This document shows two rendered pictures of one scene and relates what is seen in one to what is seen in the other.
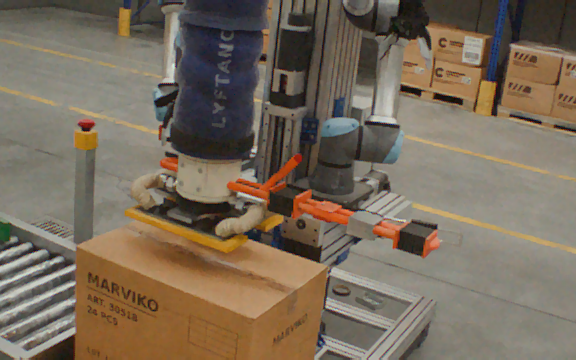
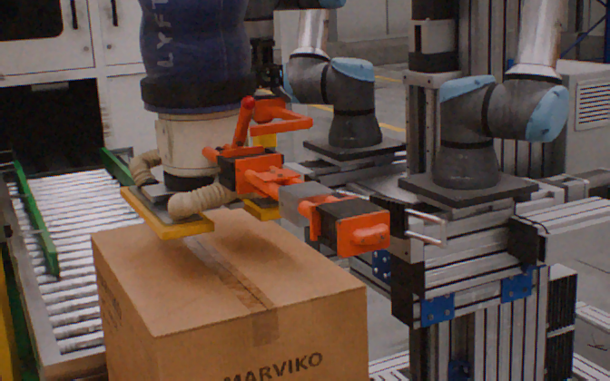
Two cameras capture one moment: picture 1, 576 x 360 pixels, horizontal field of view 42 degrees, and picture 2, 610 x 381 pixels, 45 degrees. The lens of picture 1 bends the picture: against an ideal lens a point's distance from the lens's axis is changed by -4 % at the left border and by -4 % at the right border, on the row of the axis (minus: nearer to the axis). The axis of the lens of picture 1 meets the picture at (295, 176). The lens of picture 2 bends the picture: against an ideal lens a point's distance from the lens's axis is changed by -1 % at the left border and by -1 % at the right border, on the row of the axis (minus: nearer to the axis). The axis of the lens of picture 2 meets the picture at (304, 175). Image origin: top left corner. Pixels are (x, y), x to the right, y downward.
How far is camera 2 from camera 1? 131 cm
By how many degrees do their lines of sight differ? 37
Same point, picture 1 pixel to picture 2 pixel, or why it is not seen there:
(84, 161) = not seen: hidden behind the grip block
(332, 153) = (448, 126)
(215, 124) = (161, 63)
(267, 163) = (416, 153)
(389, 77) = (536, 2)
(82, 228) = not seen: hidden behind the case
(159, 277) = (122, 273)
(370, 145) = (500, 111)
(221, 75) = not seen: outside the picture
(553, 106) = not seen: outside the picture
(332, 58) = not seen: outside the picture
